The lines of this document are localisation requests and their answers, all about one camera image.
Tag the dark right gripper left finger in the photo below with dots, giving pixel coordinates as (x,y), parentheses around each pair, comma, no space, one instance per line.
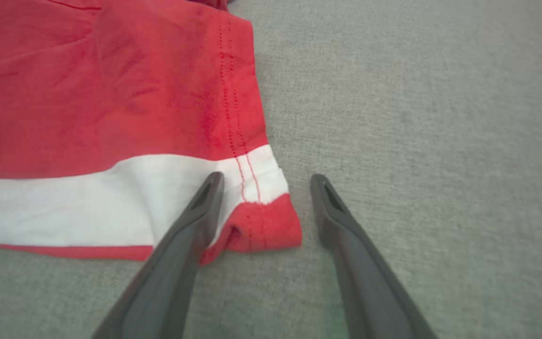
(172,268)

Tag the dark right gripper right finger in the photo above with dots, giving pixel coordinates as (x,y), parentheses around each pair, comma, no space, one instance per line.
(365,278)

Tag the red white basketball shorts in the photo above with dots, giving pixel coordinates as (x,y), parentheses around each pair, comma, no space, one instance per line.
(111,103)

